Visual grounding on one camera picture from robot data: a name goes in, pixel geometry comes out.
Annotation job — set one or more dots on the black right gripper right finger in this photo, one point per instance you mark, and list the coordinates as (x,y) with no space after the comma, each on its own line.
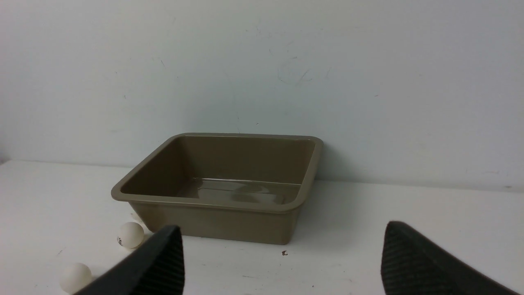
(412,264)

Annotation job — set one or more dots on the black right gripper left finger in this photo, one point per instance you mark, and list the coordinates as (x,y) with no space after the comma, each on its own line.
(157,267)

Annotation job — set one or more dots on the tan plastic bin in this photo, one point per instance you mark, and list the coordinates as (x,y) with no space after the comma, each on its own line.
(232,186)

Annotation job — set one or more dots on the white ping-pong ball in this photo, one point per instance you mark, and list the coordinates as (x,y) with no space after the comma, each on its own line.
(75,277)
(130,235)

